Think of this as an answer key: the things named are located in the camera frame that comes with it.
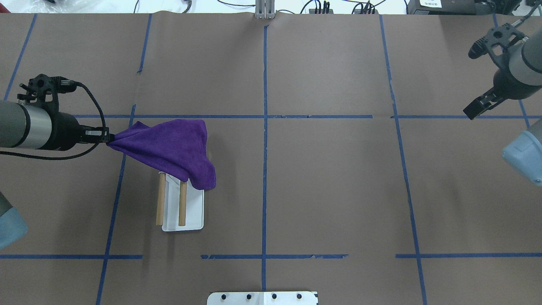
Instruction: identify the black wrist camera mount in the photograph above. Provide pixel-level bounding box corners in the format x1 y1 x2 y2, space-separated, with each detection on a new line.
16 74 77 114
468 22 529 69

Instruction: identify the white towel rack stand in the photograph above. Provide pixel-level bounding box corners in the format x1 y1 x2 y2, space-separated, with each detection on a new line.
155 172 205 232

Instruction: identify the aluminium frame post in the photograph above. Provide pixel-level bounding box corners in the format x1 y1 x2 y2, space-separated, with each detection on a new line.
255 0 276 19

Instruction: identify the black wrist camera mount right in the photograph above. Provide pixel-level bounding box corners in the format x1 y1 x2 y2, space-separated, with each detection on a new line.
468 22 529 69

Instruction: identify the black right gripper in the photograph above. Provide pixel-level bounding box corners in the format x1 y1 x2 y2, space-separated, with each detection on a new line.
463 64 541 120

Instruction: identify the black box white label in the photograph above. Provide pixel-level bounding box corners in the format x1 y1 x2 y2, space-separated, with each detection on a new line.
406 0 496 15

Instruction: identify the purple microfibre towel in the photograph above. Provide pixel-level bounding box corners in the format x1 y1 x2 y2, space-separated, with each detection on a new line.
107 119 217 190

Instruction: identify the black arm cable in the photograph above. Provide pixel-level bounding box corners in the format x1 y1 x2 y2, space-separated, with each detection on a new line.
0 80 107 161

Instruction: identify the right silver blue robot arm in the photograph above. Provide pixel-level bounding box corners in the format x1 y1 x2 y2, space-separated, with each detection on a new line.
463 24 542 186

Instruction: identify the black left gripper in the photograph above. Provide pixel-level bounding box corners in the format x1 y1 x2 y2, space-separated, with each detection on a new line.
49 112 115 151

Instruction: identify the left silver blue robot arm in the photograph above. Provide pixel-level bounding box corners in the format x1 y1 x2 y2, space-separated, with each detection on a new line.
0 100 114 249

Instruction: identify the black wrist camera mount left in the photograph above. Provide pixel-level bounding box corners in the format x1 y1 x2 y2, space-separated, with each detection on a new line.
16 74 77 114

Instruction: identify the crumpled clear plastic wrap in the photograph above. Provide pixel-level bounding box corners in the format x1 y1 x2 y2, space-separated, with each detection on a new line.
22 0 109 14

